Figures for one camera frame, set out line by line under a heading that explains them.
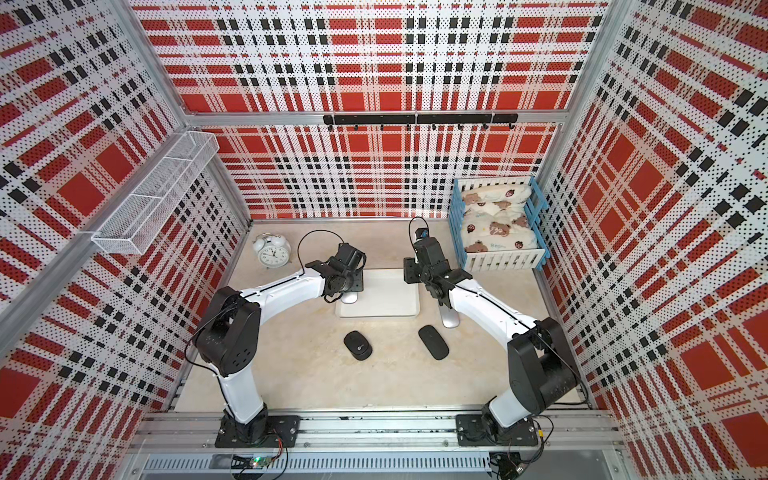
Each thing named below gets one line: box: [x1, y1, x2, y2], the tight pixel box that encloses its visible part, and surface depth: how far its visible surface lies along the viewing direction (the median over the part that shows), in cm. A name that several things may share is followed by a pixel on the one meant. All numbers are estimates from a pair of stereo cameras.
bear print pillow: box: [462, 184, 532, 210], surface depth 110 cm
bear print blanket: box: [461, 200, 538, 253], surface depth 109 cm
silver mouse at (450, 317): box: [439, 306, 460, 329], surface depth 96 cm
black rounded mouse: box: [343, 330, 373, 361], surface depth 88 cm
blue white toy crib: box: [448, 176, 551, 272], surface depth 109 cm
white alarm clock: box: [252, 233, 292, 269], surface depth 103 cm
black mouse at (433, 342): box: [418, 325, 450, 361], surface depth 90 cm
